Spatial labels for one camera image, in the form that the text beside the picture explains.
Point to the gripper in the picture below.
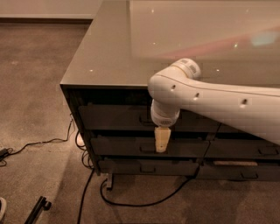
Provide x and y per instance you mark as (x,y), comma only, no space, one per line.
(164,121)

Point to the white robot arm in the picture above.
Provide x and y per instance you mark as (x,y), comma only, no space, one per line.
(255,110)

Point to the dark cabinet with glossy top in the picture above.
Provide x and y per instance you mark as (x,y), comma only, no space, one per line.
(234,42)

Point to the black metal stand piece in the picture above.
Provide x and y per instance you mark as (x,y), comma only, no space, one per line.
(42,204)

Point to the shoe with white sole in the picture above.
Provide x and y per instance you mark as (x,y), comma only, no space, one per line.
(3,207)

